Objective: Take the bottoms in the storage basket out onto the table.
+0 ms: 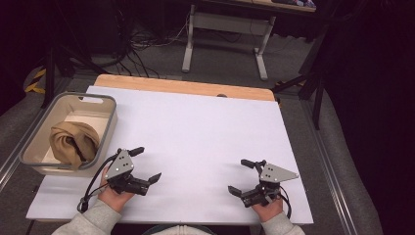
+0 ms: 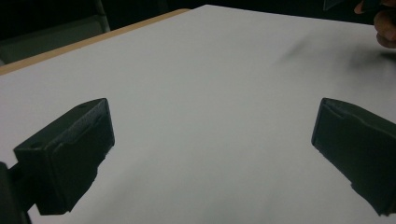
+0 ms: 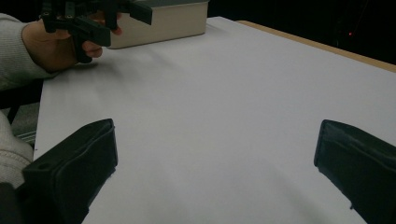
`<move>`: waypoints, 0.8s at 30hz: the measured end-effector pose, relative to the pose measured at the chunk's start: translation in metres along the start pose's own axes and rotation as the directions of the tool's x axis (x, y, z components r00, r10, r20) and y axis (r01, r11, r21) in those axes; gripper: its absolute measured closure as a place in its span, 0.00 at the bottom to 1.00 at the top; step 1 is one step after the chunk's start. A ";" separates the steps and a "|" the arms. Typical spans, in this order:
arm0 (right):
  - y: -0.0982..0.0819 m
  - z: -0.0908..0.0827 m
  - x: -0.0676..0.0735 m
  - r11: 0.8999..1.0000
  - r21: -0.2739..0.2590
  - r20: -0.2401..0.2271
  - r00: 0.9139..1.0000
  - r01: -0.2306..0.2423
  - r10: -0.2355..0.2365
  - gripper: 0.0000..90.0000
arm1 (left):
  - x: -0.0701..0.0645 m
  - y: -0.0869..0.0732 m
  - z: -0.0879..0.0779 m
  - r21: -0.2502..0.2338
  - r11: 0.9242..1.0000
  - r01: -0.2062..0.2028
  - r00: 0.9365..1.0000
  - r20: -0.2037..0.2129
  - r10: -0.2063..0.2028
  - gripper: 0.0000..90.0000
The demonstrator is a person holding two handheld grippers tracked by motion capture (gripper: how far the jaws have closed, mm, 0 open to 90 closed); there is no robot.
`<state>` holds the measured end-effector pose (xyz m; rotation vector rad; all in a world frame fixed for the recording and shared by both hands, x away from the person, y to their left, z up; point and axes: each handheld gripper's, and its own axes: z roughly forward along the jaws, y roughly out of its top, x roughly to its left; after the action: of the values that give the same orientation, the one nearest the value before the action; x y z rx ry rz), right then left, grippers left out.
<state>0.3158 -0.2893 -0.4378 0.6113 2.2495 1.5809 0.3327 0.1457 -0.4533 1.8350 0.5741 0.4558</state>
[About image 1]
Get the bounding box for beige basket with grey rim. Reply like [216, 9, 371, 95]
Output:
[19, 92, 118, 178]

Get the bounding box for white desk frame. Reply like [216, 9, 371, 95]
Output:
[181, 0, 317, 81]

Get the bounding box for yellow black hazard tape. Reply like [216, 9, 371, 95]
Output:
[23, 68, 47, 95]

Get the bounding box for black tripod stand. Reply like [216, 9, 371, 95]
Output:
[40, 45, 109, 109]

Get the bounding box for hand-held gripper black cable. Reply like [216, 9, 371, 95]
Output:
[278, 185, 293, 219]
[76, 154, 119, 213]

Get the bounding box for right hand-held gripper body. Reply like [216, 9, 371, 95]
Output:
[240, 160, 300, 209]

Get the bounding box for black metal stand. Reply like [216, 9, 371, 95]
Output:
[272, 32, 327, 130]

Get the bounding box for tan pants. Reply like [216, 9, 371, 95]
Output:
[48, 120, 101, 170]

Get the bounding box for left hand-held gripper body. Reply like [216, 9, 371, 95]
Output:
[104, 148, 152, 197]

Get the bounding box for aluminium floor rail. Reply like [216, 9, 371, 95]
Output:
[300, 99, 360, 235]
[0, 77, 67, 194]

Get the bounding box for person's right hand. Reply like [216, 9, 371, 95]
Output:
[251, 195, 284, 223]

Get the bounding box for left hand-held gripper black cable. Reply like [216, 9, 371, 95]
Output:
[76, 154, 119, 213]

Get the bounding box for person's torso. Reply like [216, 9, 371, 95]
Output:
[141, 224, 216, 235]

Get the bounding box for bundle of floor cables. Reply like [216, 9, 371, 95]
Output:
[111, 13, 191, 79]

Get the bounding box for right hand-held gripper black cable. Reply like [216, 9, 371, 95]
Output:
[278, 185, 293, 219]

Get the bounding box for person's left hand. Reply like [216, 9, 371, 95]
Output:
[97, 165, 136, 213]

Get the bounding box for white table cover sheet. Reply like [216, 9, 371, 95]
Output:
[25, 85, 314, 226]

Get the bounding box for colourful object on desk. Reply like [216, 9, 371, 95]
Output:
[272, 0, 317, 9]

